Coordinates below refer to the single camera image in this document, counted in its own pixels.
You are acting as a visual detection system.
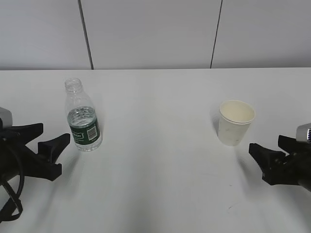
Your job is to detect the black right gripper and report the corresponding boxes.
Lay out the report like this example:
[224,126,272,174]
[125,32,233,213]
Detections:
[248,135,311,191]

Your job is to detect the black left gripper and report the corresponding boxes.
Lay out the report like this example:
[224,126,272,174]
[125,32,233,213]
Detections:
[0,123,70,181]

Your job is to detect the clear green-label water bottle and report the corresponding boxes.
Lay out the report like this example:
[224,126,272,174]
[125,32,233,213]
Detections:
[65,78,102,152]

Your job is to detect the white paper cup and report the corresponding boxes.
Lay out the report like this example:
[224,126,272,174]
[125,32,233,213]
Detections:
[218,100,256,147]

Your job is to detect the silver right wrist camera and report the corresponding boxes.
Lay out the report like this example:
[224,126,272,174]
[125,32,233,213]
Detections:
[296,123,311,143]

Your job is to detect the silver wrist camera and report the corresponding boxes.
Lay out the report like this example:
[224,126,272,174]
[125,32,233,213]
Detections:
[296,123,311,143]
[0,107,13,128]

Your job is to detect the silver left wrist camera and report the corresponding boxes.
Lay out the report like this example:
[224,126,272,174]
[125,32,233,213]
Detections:
[0,107,13,128]

